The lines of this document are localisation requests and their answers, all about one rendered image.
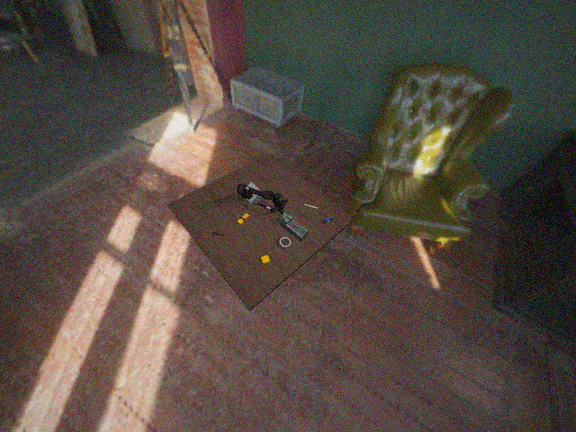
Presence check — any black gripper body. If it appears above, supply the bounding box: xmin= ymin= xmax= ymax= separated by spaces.
xmin=270 ymin=200 xmax=280 ymax=213

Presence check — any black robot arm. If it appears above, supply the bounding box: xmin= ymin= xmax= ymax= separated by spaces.
xmin=237 ymin=184 xmax=286 ymax=207

